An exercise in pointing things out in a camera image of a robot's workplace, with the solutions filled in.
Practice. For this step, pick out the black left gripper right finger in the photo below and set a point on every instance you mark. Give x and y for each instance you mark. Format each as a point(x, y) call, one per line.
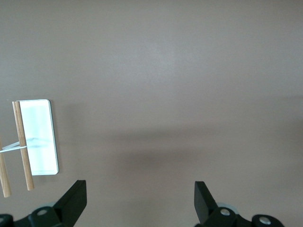
point(206, 205)

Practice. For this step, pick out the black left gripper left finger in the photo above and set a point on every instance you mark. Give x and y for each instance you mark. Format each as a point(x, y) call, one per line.
point(71, 203)

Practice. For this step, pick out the white rack with wooden rods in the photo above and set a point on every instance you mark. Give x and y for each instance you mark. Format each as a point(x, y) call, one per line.
point(40, 132)

